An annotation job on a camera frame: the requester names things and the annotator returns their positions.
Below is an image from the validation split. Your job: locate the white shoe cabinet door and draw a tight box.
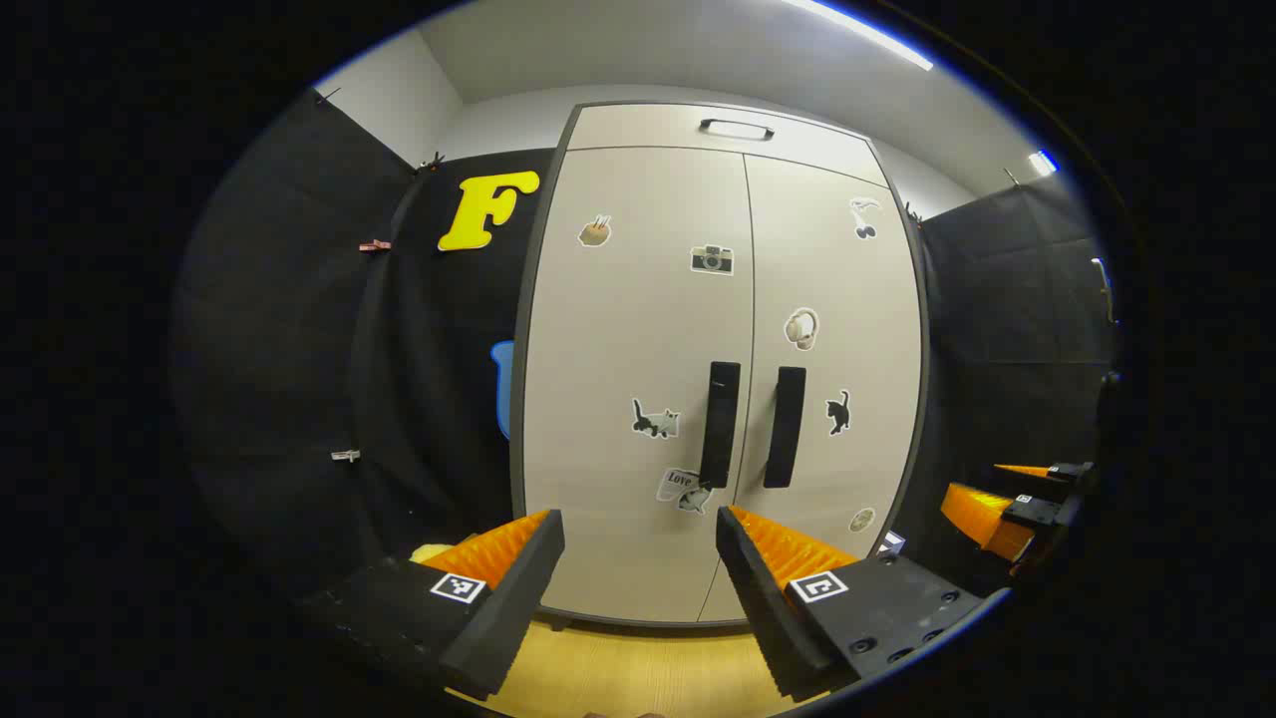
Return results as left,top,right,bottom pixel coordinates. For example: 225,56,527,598
523,148,756,624
698,155,923,624

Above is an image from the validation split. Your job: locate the black backdrop cloth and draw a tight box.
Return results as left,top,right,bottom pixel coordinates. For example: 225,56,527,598
174,88,554,599
897,175,1117,589

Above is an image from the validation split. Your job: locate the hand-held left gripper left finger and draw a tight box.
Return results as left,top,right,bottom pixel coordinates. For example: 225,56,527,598
299,509,566,701

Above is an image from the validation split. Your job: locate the double-door shoe cabinet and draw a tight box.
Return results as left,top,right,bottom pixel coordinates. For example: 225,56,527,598
510,100,930,631

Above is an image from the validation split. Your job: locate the black door handle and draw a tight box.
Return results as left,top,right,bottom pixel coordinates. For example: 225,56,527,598
764,366,807,490
699,361,742,490

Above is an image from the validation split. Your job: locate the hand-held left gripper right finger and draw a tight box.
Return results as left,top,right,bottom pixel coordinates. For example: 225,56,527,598
716,506,1010,702

